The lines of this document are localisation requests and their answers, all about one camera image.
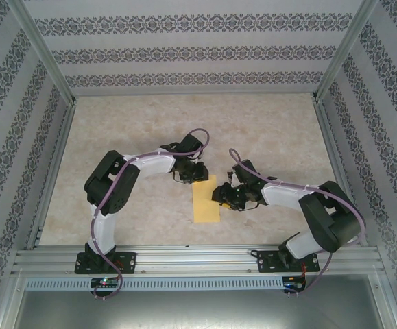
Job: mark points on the yellow cloth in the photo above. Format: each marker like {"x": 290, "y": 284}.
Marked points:
{"x": 205, "y": 205}

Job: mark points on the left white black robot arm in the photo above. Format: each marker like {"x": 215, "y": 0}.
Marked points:
{"x": 112, "y": 185}

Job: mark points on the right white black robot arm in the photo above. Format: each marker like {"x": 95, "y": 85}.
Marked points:
{"x": 335, "y": 219}

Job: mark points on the grey metal panel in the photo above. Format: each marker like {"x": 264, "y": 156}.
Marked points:
{"x": 198, "y": 312}

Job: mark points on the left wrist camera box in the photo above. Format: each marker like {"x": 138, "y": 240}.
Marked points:
{"x": 195, "y": 157}

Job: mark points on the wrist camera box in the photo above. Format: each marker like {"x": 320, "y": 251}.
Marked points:
{"x": 195, "y": 157}
{"x": 231, "y": 175}

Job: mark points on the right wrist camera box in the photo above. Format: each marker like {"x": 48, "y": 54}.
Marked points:
{"x": 231, "y": 175}

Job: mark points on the long aluminium mounting rail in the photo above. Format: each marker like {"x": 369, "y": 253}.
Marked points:
{"x": 201, "y": 257}

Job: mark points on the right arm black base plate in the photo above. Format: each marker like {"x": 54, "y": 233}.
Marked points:
{"x": 262, "y": 265}

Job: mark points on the aluminium side rail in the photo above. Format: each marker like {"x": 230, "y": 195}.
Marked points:
{"x": 333, "y": 154}
{"x": 58, "y": 154}

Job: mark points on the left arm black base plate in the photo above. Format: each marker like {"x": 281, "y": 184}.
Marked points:
{"x": 129, "y": 262}

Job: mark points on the aluminium frame post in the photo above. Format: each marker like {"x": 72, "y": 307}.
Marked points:
{"x": 49, "y": 58}
{"x": 341, "y": 51}

